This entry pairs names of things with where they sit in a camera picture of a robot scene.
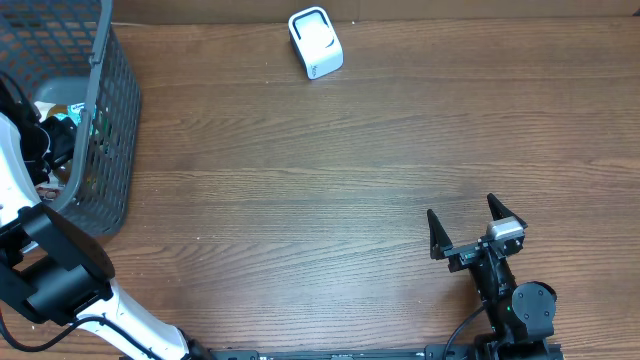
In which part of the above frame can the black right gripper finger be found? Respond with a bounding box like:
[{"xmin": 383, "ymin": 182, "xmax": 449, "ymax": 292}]
[
  {"xmin": 487, "ymin": 193, "xmax": 528, "ymax": 228},
  {"xmin": 427, "ymin": 209, "xmax": 453, "ymax": 260}
]

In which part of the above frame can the teal wet wipes pack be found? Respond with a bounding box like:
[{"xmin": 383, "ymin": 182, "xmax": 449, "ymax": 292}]
[{"xmin": 49, "ymin": 103, "xmax": 85, "ymax": 127}]

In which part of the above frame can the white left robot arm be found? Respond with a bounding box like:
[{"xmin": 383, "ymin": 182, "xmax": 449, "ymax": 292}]
[{"xmin": 1, "ymin": 116, "xmax": 211, "ymax": 359}]

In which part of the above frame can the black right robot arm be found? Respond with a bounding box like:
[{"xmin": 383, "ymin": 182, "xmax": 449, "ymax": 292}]
[{"xmin": 425, "ymin": 193, "xmax": 564, "ymax": 360}]

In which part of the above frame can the white barcode scanner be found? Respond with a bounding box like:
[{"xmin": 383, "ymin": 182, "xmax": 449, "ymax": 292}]
[{"xmin": 288, "ymin": 6, "xmax": 344, "ymax": 80}]

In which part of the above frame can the brown nut snack bag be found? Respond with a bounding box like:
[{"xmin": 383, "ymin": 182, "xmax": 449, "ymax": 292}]
[{"xmin": 34, "ymin": 101, "xmax": 68, "ymax": 122}]

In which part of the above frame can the grey plastic mesh basket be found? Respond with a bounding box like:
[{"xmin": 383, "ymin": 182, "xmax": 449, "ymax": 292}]
[{"xmin": 1, "ymin": 0, "xmax": 141, "ymax": 237}]

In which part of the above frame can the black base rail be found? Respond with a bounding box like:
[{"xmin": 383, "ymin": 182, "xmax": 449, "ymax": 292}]
[{"xmin": 209, "ymin": 345, "xmax": 565, "ymax": 360}]

